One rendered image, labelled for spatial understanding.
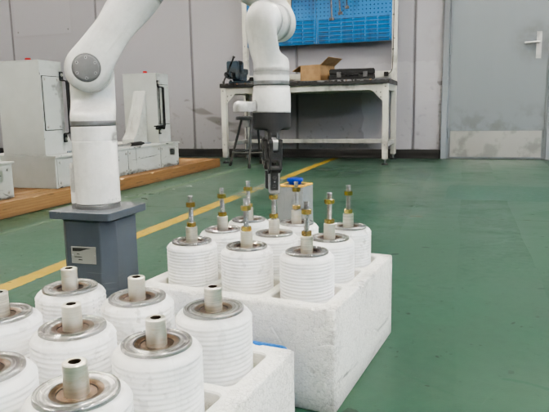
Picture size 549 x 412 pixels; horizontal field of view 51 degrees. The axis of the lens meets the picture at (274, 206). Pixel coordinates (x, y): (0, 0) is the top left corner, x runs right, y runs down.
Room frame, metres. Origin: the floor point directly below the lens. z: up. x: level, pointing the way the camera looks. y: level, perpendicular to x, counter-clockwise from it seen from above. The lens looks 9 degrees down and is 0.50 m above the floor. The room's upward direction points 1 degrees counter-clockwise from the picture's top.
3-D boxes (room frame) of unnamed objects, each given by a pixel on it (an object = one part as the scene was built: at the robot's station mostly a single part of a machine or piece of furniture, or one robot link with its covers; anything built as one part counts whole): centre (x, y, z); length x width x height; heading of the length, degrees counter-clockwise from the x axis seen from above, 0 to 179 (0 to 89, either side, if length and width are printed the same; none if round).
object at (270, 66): (1.14, 0.01, 0.62); 0.09 x 0.07 x 0.15; 145
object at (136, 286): (0.74, 0.19, 0.26); 0.02 x 0.02 x 0.03
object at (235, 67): (5.60, 0.34, 0.87); 0.41 x 0.17 x 0.25; 162
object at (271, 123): (1.14, 0.00, 0.45); 0.08 x 0.08 x 0.09
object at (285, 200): (1.43, -0.05, 0.16); 0.07 x 0.07 x 0.31; 65
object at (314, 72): (5.78, -0.44, 0.87); 0.40 x 0.30 x 0.23; 58
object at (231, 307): (0.69, 0.08, 0.25); 0.08 x 0.08 x 0.01
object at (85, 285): (0.79, 0.29, 0.25); 0.08 x 0.08 x 0.01
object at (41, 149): (4.06, 1.26, 0.45); 1.51 x 0.57 x 0.74; 162
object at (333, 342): (1.14, 0.00, 0.09); 0.39 x 0.39 x 0.18; 65
